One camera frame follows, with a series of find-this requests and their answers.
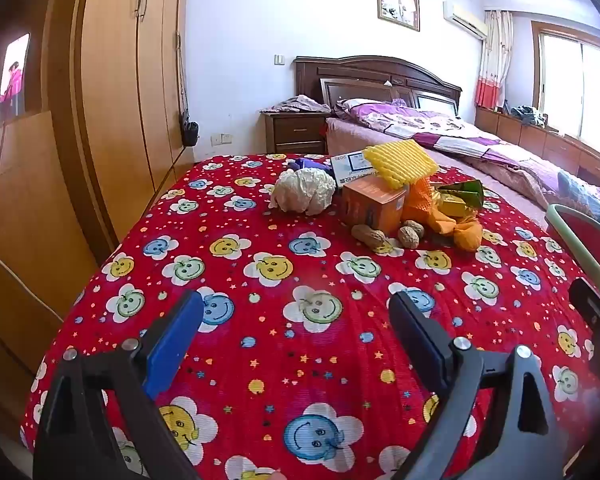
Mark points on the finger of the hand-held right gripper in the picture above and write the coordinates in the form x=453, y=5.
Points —
x=592, y=305

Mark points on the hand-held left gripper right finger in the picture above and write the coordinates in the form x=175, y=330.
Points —
x=420, y=330

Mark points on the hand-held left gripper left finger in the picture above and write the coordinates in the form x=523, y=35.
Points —
x=175, y=340

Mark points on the orange foam fruit net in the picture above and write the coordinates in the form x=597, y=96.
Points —
x=419, y=200

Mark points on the orange cardboard box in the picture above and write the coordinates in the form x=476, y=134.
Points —
x=370, y=205

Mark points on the yellow foam fruit net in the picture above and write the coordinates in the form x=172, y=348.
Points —
x=400, y=162

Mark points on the walnut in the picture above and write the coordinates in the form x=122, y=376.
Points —
x=408, y=238
x=417, y=227

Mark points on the orange peel piece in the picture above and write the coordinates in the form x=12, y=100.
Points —
x=441, y=222
x=469, y=236

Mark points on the peanut shell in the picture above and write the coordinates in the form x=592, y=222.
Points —
x=367, y=236

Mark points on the blue plaid pillow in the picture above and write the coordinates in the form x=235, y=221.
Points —
x=585, y=197

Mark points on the red smiley flower tablecloth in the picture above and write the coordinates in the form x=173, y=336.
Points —
x=290, y=360

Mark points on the gold foil wrapper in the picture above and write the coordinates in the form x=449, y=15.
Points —
x=452, y=205

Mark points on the green foil wrapper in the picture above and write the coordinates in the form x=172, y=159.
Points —
x=462, y=191

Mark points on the bed with pink cover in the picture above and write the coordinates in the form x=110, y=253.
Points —
x=500, y=170

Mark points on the low wooden window cabinet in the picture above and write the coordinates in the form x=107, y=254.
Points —
x=555, y=145

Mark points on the white and blue box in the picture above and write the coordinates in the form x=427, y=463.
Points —
x=347, y=165

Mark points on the crumpled white paper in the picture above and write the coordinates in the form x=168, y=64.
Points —
x=302, y=190

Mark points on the purple patchwork quilt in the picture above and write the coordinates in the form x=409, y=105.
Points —
x=445, y=135

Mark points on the blue plastic wrapper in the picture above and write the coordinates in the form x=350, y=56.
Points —
x=310, y=163

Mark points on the dark clothes pile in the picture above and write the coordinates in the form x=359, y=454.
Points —
x=529, y=115

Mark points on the small black hanging bag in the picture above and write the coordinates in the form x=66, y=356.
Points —
x=190, y=134

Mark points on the wooden framed window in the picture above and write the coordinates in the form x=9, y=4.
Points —
x=580, y=90

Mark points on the purple and white pillow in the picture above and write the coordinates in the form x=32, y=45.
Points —
x=370, y=106

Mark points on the dark wooden nightstand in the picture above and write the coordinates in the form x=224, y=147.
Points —
x=295, y=132

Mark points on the white and red curtain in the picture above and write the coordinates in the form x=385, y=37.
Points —
x=492, y=70

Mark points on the folded clothes on nightstand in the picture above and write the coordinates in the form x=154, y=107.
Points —
x=300, y=104

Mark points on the light wooden wardrobe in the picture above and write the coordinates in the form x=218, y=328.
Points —
x=115, y=85

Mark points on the dark wooden headboard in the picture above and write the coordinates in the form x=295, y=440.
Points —
x=360, y=72

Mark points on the framed wedding photo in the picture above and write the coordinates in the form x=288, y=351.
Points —
x=398, y=0

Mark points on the red chair with green frame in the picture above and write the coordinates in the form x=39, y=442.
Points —
x=577, y=230

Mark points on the wall socket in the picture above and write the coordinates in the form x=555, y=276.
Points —
x=221, y=139

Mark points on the wall air conditioner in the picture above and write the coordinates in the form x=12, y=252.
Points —
x=464, y=17

